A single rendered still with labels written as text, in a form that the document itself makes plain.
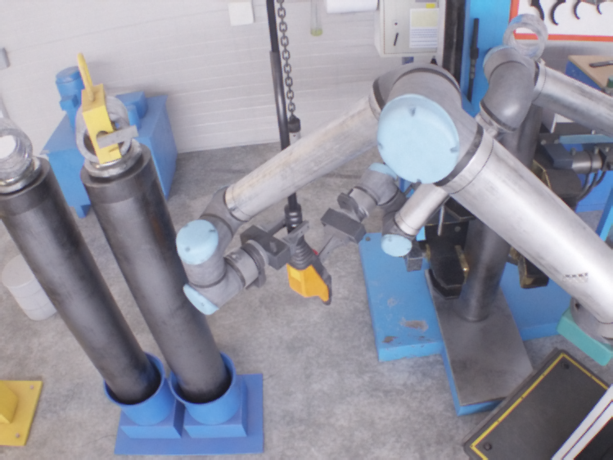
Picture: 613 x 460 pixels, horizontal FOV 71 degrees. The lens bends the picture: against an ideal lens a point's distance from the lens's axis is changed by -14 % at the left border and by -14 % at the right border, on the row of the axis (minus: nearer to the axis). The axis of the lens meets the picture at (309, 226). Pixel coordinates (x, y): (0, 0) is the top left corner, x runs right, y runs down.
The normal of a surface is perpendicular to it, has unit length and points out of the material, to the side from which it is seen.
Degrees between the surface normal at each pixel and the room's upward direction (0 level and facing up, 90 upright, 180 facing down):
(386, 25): 90
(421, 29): 90
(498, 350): 0
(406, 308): 0
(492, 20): 90
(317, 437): 0
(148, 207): 90
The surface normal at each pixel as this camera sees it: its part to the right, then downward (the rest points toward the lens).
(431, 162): -0.40, 0.58
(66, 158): 0.06, 0.66
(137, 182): 0.77, 0.38
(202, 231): -0.10, -0.68
